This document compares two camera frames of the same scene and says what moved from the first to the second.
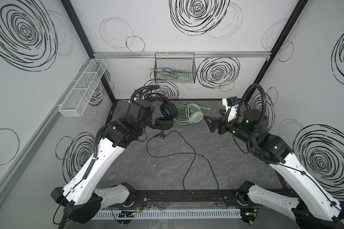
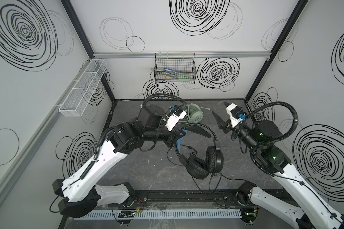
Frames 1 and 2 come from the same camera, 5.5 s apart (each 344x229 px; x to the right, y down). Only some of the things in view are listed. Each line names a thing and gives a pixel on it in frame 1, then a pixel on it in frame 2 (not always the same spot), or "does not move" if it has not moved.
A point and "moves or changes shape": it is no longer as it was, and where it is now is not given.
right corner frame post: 298,10 does not move
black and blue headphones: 168,110 moves or changes shape
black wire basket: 177,67 does not move
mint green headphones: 189,113 does not move
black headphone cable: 189,164 → 220,180
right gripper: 221,125 → 228,125
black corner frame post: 85,41 does not move
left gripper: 148,115 → 174,134
